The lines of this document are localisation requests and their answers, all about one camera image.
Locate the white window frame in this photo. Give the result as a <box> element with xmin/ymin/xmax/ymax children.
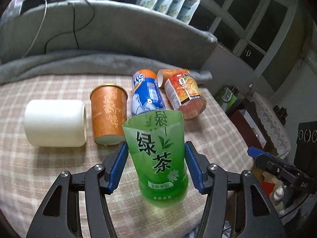
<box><xmin>188</xmin><ymin>0</ymin><xmax>317</xmax><ymax>100</ymax></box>

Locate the white cable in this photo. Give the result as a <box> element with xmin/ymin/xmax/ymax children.
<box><xmin>23</xmin><ymin>0</ymin><xmax>49</xmax><ymax>60</ymax></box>

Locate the green tea bottle cup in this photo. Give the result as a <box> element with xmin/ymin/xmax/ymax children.
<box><xmin>123</xmin><ymin>110</ymin><xmax>189</xmax><ymax>207</ymax></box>

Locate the grey rolled blanket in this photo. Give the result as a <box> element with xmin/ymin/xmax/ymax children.
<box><xmin>0</xmin><ymin>49</ymin><xmax>213</xmax><ymax>85</ymax></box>

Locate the orange red juice cup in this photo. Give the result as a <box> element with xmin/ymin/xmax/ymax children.
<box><xmin>164</xmin><ymin>73</ymin><xmax>206</xmax><ymax>120</ymax></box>

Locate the red open box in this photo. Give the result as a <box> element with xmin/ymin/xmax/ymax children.
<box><xmin>226</xmin><ymin>98</ymin><xmax>273</xmax><ymax>153</ymax></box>

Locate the orange cut bottle cup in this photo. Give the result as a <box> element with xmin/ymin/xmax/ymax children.
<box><xmin>156</xmin><ymin>69</ymin><xmax>190</xmax><ymax>88</ymax></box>

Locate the white paper cup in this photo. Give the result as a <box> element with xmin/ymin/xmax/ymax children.
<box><xmin>24</xmin><ymin>99</ymin><xmax>87</xmax><ymax>147</ymax></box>

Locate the grey cushion backrest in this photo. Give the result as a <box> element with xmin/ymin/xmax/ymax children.
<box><xmin>1</xmin><ymin>0</ymin><xmax>217</xmax><ymax>69</ymax></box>

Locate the white gloved right hand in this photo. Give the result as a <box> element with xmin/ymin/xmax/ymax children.
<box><xmin>269</xmin><ymin>177</ymin><xmax>285</xmax><ymax>217</ymax></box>

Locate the orange patterned paper cup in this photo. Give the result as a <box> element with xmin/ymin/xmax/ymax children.
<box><xmin>90</xmin><ymin>83</ymin><xmax>128</xmax><ymax>146</ymax></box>

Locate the white lace cloth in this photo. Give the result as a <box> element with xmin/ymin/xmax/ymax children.
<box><xmin>250</xmin><ymin>91</ymin><xmax>291</xmax><ymax>159</ymax></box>

